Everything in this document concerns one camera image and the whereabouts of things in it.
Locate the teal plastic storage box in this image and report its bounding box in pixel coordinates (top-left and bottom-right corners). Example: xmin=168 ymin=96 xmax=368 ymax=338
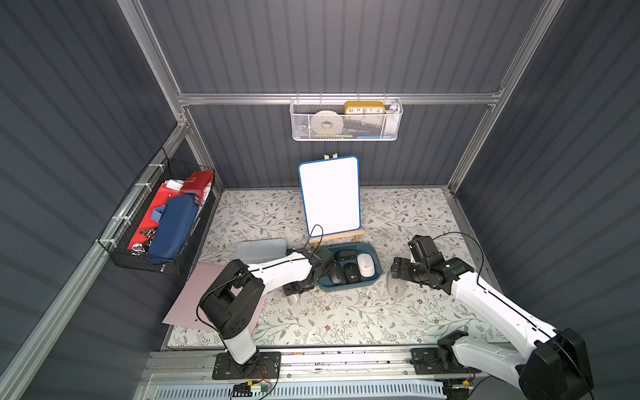
xmin=318 ymin=243 xmax=383 ymax=293

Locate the grey beige computer mouse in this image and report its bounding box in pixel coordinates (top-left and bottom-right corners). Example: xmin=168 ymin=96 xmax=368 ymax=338
xmin=387 ymin=273 xmax=407 ymax=299

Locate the white computer mouse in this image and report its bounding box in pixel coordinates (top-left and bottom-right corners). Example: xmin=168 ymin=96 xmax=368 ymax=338
xmin=357 ymin=253 xmax=376 ymax=278
xmin=328 ymin=264 xmax=346 ymax=286

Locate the black bulky computer mouse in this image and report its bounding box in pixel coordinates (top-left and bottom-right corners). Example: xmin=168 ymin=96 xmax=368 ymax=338
xmin=334 ymin=250 xmax=358 ymax=263

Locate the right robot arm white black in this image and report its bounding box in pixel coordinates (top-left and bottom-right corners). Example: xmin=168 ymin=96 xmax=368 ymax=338
xmin=390 ymin=235 xmax=594 ymax=399

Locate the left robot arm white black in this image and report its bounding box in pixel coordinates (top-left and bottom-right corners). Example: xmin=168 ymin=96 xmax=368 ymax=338
xmin=196 ymin=248 xmax=336 ymax=365

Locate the wooden easel stand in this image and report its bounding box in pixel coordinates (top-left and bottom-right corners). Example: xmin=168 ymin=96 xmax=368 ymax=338
xmin=308 ymin=152 xmax=366 ymax=247

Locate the grey blue flat case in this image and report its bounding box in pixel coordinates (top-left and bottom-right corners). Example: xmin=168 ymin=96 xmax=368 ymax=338
xmin=235 ymin=238 xmax=288 ymax=264

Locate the white tape roll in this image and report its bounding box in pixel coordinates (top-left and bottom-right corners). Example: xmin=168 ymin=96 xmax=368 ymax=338
xmin=310 ymin=110 xmax=344 ymax=136

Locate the pink paper sheet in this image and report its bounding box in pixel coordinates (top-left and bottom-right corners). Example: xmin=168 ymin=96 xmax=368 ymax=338
xmin=163 ymin=260 xmax=267 ymax=340

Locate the navy blue pouch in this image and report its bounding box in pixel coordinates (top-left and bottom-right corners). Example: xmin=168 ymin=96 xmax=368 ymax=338
xmin=148 ymin=194 xmax=199 ymax=265

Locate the yellow clock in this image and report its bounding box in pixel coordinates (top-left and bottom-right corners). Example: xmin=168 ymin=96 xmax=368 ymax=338
xmin=344 ymin=100 xmax=386 ymax=115

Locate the white bottle in basket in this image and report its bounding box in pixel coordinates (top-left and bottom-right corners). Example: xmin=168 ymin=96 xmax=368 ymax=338
xmin=385 ymin=102 xmax=403 ymax=138

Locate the white board blue frame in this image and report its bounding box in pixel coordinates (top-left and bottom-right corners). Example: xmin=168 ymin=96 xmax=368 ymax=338
xmin=297 ymin=155 xmax=363 ymax=238

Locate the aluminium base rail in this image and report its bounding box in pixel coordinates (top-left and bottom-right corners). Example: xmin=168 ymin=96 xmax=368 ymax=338
xmin=132 ymin=342 xmax=551 ymax=400

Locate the white wire mesh basket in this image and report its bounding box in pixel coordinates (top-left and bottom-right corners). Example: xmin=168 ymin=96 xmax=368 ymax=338
xmin=289 ymin=96 xmax=404 ymax=142

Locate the black wire wall basket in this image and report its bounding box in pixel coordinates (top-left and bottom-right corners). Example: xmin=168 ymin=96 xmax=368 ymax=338
xmin=98 ymin=150 xmax=216 ymax=275

